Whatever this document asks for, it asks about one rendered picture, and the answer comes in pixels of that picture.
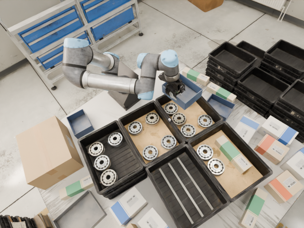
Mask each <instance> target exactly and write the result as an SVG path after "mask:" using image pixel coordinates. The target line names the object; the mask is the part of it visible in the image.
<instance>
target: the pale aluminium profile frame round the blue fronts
mask: <svg viewBox="0 0 304 228"><path fill-rule="evenodd" d="M74 1H75V3H76V7H77V10H78V11H77V13H78V14H80V17H81V19H82V20H81V22H82V24H84V26H83V27H81V28H79V29H77V30H75V31H73V32H72V33H70V34H68V35H66V36H64V37H62V38H60V39H59V40H57V41H55V42H53V43H51V44H49V45H47V46H46V47H44V48H42V49H40V50H38V51H36V52H35V53H33V54H30V53H31V50H30V49H29V48H28V49H25V48H24V47H23V46H22V44H21V43H23V42H24V41H23V40H22V39H21V40H19V41H18V39H17V38H16V37H15V36H13V35H12V34H11V33H10V31H9V30H8V27H7V26H6V25H5V23H4V22H3V21H2V20H1V18H0V27H1V28H2V29H3V31H4V32H5V33H6V34H7V35H8V36H9V38H10V39H11V40H12V41H13V42H14V44H15V45H16V46H17V47H18V49H19V50H20V51H21V52H22V53H23V54H24V55H25V57H26V58H27V59H28V60H29V61H30V63H31V64H32V65H33V66H34V67H35V69H36V70H37V71H38V72H39V73H40V75H41V76H42V77H43V78H44V79H45V81H46V82H47V83H48V84H49V85H50V86H51V90H55V89H56V88H57V87H56V86H54V85H53V83H54V82H56V81H57V80H59V79H61V78H63V77H64V74H63V73H61V74H60V75H58V76H56V77H54V78H53V79H48V74H49V73H51V72H53V71H54V70H56V69H58V68H60V67H61V66H62V62H63V61H61V62H60V63H58V64H56V65H54V66H52V67H50V68H49V69H47V70H46V71H44V72H43V71H42V70H41V68H40V67H39V66H41V65H42V64H41V63H39V64H37V63H36V62H35V61H36V60H37V58H36V57H38V56H40V55H41V54H43V53H45V52H47V51H49V50H50V49H52V48H54V47H56V46H57V45H59V44H61V43H63V42H64V39H65V38H72V37H74V36H76V35H78V34H80V33H81V32H83V31H86V33H88V35H89V36H88V38H89V40H90V43H91V44H90V45H89V46H90V47H91V48H92V50H94V51H97V52H99V53H104V52H105V51H107V50H109V49H110V48H112V47H113V46H115V45H117V44H118V43H120V42H122V41H123V40H125V39H127V38H128V37H130V36H132V35H133V34H135V33H136V32H138V31H139V36H142V35H143V33H142V27H141V22H140V16H139V10H138V3H137V0H131V1H129V2H127V3H125V4H123V5H121V6H120V7H118V8H116V9H114V10H112V11H110V12H108V13H106V14H105V15H103V16H101V17H99V18H97V19H95V20H94V21H92V22H90V23H87V19H86V18H85V16H84V14H83V9H82V8H81V7H80V4H79V2H78V0H74ZM76 1H77V2H76ZM77 3H78V4H77ZM132 4H134V8H135V10H133V13H134V12H135V13H136V15H135V14H133V15H134V18H135V19H134V20H132V21H129V22H128V23H127V24H125V25H123V26H122V27H120V28H118V29H117V30H115V31H113V32H111V33H109V34H108V35H106V36H104V37H102V38H100V39H99V40H98V41H96V42H95V40H94V38H93V34H92V33H91V29H90V27H92V26H94V25H96V24H98V23H99V22H101V21H103V20H105V19H107V18H108V17H110V16H112V15H114V14H116V13H117V12H119V11H121V10H123V9H125V8H127V7H129V6H130V5H132ZM136 22H137V23H138V24H136ZM131 25H132V26H134V27H136V29H134V30H133V31H131V32H129V33H128V34H126V35H124V36H123V37H121V38H119V39H118V40H116V41H114V42H113V43H111V44H110V45H108V46H106V47H104V48H103V49H101V50H99V49H98V45H99V44H100V43H102V42H104V41H105V40H107V39H109V38H110V37H112V36H114V35H116V34H117V33H119V32H121V31H122V30H124V29H126V28H127V27H129V26H131ZM8 33H9V34H10V35H11V36H10V35H9V34H8Z"/></svg>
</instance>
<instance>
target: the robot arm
mask: <svg viewBox="0 0 304 228"><path fill-rule="evenodd" d="M63 46H64V47H63V62H62V71H63V74H64V76H65V77H66V78H67V80H68V81H69V82H71V83H72V84H73V85H75V86H76V87H79V88H82V89H89V88H95V89H102V90H106V91H116V92H118V93H121V94H126V93H130V94H136V95H138V98H139V99H142V100H152V99H153V94H154V87H155V80H156V74H157V71H164V72H162V73H161V74H160V75H159V76H158V78H159V79H160V80H161V81H164V82H167V84H166V86H165V87H166V89H165V93H166V94H167V95H169V96H170V97H171V98H173V99H175V100H177V99H176V96H177V95H180V96H182V93H183V92H184V91H185V85H184V84H183V83H182V80H181V79H180V72H179V59H178V56H177V53H176V52H175V51H174V50H171V49H169V50H165V51H164V52H163V53H162V54H152V53H140V54H139V55H138V58H137V66H138V68H139V69H141V75H140V79H133V78H129V77H128V76H127V75H120V76H118V68H119V56H118V55H117V54H115V53H112V52H104V53H103V54H102V53H99V52H97V51H94V50H92V48H91V47H90V46H89V42H88V41H87V40H84V39H77V38H65V39H64V44H63ZM89 64H90V65H93V66H97V67H100V68H101V69H102V73H101V74H95V73H91V72H90V71H88V70H86V68H87V65H89ZM183 87H184V88H183Z"/></svg>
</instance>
